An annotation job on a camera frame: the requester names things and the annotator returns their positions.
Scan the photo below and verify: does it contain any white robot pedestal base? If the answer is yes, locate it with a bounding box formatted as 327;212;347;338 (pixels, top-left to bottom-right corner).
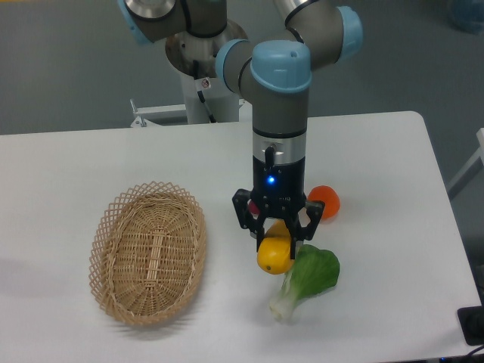
129;19;253;128

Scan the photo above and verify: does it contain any blue object top right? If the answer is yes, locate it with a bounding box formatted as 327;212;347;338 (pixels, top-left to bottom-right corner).
446;0;483;35

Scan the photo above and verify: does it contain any orange persimmon fruit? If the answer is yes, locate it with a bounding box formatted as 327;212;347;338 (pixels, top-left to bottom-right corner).
307;185;340;220

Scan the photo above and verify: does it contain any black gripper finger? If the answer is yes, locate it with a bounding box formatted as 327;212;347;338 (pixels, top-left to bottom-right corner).
284;200;326;261
232;189;269;251

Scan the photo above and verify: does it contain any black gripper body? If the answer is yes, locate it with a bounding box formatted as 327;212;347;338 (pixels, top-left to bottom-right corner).
252;157;306;221

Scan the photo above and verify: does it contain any yellow mango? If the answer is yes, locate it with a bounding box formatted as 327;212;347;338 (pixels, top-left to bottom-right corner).
257;219;294;275

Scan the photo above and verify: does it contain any white frame at right edge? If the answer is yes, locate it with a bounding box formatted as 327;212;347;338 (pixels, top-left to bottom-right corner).
446;128;483;200

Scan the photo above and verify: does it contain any black device at table edge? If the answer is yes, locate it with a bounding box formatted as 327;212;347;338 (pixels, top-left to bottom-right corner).
457;306;483;346

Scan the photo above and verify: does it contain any green leafy bok choy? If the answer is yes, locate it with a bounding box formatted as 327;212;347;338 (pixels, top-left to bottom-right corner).
269;244;340;321

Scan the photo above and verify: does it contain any red fruit behind gripper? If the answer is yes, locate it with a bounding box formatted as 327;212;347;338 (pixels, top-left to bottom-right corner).
248;200;260;215

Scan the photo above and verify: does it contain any black cable on pedestal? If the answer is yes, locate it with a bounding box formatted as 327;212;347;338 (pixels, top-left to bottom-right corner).
193;60;218;124

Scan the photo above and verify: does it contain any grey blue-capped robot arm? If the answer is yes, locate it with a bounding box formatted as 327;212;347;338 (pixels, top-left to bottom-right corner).
118;1;363;247

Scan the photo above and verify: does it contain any oval wicker basket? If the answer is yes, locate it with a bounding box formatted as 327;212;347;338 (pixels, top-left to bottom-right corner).
89;181;206;325

